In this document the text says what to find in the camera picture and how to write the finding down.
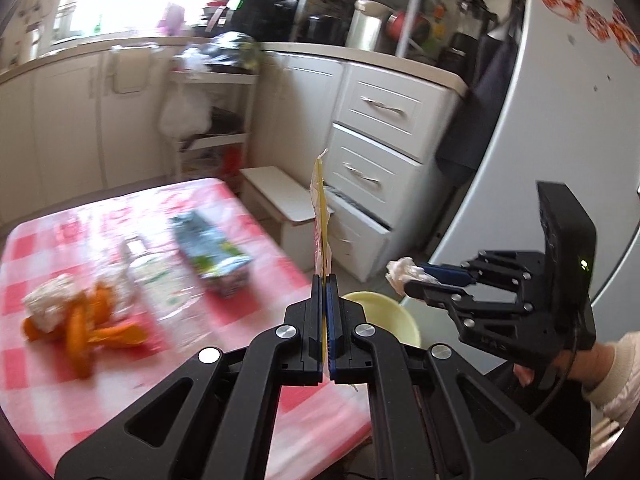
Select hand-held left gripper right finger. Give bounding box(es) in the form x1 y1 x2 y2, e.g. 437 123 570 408
327 275 586 480

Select white refrigerator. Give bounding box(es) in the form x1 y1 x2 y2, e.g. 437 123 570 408
430 0 640 321

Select white lower kitchen cabinets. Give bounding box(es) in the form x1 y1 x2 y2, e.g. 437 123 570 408
0 47 346 231

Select orange carrot piece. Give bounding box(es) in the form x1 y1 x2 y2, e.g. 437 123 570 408
90 322 148 348
65 300 96 378

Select yellow plastic wrapper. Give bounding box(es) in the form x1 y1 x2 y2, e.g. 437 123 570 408
310 149 335 281

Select clear plastic bottle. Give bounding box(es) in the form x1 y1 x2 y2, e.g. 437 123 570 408
122 235 201 321

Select black coffee machine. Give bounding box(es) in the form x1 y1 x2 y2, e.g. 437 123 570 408
440 0 501 76

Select clear plastic bag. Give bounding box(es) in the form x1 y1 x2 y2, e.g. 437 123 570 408
172 47 211 76

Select white drawer cabinet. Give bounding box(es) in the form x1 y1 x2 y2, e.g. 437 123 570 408
320 60 468 283

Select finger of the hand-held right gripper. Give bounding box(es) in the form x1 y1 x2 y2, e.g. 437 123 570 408
417 251 546 286
404 280 556 366

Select light blue milk carton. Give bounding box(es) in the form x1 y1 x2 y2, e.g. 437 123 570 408
171 210 253 298

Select person's right forearm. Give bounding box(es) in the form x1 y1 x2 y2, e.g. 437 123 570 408
582 332 640 441

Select white tissue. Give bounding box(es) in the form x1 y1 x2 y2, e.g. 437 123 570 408
386 257 436 295

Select white trolley rack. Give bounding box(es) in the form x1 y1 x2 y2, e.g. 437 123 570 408
167 67 258 176

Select red pot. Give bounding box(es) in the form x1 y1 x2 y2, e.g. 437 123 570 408
387 10 431 46

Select pale yellow bowl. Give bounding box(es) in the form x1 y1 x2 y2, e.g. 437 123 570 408
342 290 422 351

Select white step stool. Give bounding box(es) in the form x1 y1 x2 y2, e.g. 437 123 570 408
239 166 333 271

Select white paper towel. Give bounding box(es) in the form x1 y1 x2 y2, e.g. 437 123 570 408
22 272 81 333

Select person's right hand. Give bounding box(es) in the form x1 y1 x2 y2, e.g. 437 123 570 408
514 340 617 388

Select pink checked tablecloth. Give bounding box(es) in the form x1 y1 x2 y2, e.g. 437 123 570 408
0 177 373 478

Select black cooking pot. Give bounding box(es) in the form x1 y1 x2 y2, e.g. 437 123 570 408
295 15 351 46

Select dark plastic bag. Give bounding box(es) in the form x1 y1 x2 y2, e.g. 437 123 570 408
205 32 263 71

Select orange peel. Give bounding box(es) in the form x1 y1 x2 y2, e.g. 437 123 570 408
87 282 113 331
22 317 51 343

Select black air fryer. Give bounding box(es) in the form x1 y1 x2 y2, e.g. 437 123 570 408
220 0 276 38

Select white plastic bag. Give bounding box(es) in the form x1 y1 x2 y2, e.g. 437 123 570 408
159 87 213 138

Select beige kitchen countertop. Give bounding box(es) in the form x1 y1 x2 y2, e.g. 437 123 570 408
0 35 468 98

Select stainless steel canister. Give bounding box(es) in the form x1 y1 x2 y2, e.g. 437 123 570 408
346 0 396 53

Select purple bottle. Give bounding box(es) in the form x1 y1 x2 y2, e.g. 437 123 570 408
157 5 186 31

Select dark hanging apron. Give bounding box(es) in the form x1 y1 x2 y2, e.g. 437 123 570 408
435 10 521 186

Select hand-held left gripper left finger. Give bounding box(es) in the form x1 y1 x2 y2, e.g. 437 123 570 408
54 274 328 480

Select crumpled white paper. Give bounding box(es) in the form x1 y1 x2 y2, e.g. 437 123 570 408
97 260 138 321

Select white hanging plastic box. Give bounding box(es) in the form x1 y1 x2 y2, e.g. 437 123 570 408
111 45 153 93

